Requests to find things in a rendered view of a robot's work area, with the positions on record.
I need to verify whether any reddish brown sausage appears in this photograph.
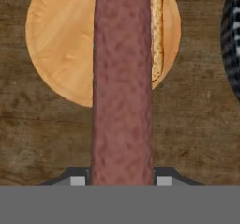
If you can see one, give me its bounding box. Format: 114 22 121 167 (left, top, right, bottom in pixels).
90 0 155 187

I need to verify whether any tan hot dog bun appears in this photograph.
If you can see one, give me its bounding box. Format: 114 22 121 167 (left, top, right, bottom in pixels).
149 0 165 82

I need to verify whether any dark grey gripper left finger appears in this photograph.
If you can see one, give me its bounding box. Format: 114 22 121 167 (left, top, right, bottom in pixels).
39 167 92 187

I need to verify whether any black and white patterned bowl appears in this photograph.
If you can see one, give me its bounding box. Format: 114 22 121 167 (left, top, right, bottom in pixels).
220 0 240 103

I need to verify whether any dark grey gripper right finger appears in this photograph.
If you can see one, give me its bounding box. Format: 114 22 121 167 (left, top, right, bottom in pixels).
153 167 204 187

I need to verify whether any orange round plate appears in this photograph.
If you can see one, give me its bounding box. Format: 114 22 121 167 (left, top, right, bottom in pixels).
25 0 182 109

